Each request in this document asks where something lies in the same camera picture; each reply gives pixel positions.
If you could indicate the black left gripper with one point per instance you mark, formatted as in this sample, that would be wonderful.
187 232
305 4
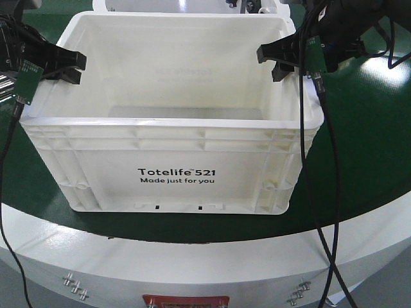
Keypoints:
20 42

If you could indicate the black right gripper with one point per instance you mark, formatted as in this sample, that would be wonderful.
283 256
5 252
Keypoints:
339 30

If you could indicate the white Totelife plastic crate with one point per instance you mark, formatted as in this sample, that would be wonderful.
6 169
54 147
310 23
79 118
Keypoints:
174 114

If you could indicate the green left circuit board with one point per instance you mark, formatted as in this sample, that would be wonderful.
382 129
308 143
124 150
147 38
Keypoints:
28 79

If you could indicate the steel roller conveyor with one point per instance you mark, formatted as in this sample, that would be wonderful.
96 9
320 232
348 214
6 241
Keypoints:
8 80

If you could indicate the black bearing mounts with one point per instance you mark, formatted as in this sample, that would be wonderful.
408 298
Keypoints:
246 6

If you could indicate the white outer conveyor rim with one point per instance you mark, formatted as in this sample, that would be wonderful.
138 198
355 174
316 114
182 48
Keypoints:
115 267

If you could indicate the red warning label plate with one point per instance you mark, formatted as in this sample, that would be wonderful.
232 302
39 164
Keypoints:
183 301

